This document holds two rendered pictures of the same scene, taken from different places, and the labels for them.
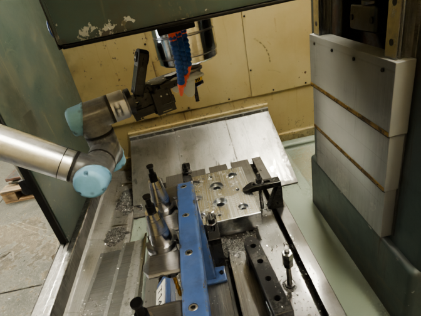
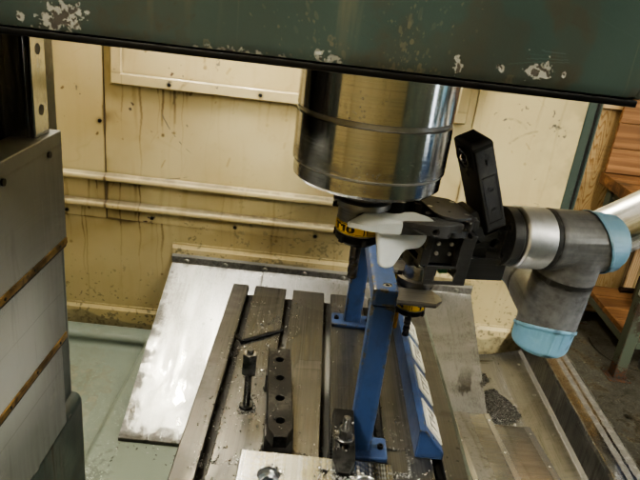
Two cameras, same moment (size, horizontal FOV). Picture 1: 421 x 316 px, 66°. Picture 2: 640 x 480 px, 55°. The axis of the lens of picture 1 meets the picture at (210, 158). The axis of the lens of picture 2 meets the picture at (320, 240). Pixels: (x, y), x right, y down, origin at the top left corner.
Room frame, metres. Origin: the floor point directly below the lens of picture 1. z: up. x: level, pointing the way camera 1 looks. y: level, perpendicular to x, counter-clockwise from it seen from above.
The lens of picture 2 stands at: (1.51, -0.04, 1.65)
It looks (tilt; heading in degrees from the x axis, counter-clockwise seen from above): 23 degrees down; 180
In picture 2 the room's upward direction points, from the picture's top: 7 degrees clockwise
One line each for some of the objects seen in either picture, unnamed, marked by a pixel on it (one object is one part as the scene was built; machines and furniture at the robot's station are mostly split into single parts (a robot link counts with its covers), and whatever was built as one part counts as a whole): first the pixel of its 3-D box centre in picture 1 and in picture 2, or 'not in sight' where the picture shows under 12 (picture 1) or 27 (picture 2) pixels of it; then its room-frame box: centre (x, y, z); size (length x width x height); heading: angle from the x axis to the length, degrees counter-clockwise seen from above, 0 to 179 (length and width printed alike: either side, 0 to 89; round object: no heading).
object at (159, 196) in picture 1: (158, 192); (419, 256); (0.59, 0.13, 1.26); 0.04 x 0.04 x 0.07
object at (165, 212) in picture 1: (163, 209); (414, 282); (0.59, 0.13, 1.21); 0.06 x 0.06 x 0.03
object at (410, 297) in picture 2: (163, 195); (418, 297); (0.65, 0.13, 1.21); 0.07 x 0.05 x 0.01; 91
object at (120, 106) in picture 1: (120, 105); (521, 235); (0.82, 0.20, 1.40); 0.08 x 0.05 x 0.08; 16
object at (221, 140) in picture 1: (208, 165); not in sight; (1.54, 0.02, 0.75); 0.89 x 0.67 x 0.26; 91
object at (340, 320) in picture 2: not in sight; (359, 268); (0.21, 0.07, 1.05); 0.10 x 0.05 x 0.30; 91
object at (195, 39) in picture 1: (183, 36); (373, 122); (0.88, 0.00, 1.52); 0.16 x 0.16 x 0.12
